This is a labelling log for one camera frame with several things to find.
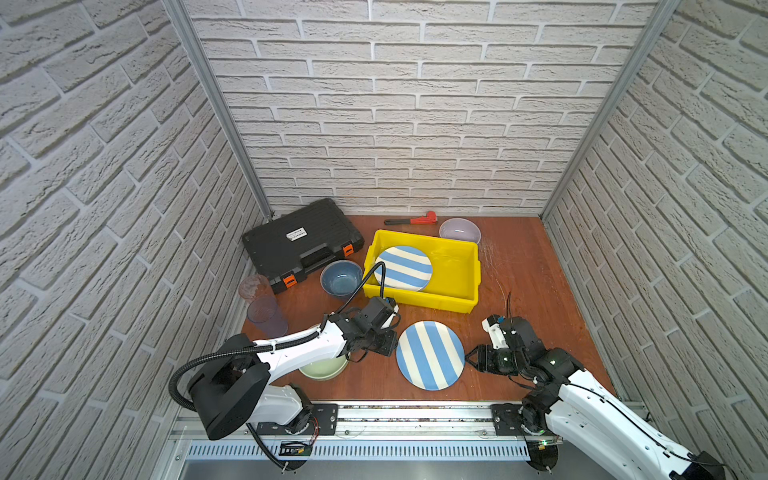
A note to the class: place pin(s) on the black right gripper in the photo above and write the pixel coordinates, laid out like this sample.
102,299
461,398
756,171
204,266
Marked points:
483,358

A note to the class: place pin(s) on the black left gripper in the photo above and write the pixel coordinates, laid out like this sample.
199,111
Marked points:
392,345

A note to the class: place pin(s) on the light green bowl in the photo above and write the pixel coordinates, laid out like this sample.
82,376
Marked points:
324,370

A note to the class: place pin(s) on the blue white striped plate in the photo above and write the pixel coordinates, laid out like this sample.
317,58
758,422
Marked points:
407,268

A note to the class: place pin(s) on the yellow plastic bin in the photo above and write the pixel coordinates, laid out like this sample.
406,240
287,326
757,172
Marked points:
456,275

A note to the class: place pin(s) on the translucent purple bowl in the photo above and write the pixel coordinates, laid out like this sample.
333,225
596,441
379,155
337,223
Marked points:
460,229

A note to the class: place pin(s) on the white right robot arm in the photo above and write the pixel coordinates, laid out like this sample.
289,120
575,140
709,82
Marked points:
566,400

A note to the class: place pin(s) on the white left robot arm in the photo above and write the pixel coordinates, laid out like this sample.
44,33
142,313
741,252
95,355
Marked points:
234,385

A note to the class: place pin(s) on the dark blue ceramic bowl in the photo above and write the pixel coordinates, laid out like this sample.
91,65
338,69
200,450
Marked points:
341,278

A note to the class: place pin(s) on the blue translucent cup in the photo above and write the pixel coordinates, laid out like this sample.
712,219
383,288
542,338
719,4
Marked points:
265,314

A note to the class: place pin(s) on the black plastic tool case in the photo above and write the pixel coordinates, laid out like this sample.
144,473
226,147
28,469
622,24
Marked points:
288,249

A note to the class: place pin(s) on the pink translucent cup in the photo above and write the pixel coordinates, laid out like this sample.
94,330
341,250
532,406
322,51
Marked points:
253,287

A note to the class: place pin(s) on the red black pipe wrench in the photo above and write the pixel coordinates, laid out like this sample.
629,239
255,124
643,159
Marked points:
429,218

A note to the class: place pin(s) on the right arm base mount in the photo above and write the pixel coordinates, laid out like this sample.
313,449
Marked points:
512,419

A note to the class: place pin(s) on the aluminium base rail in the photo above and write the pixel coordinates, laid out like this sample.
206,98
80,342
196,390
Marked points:
366,431

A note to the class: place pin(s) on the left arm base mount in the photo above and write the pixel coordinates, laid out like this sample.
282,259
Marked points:
321,419

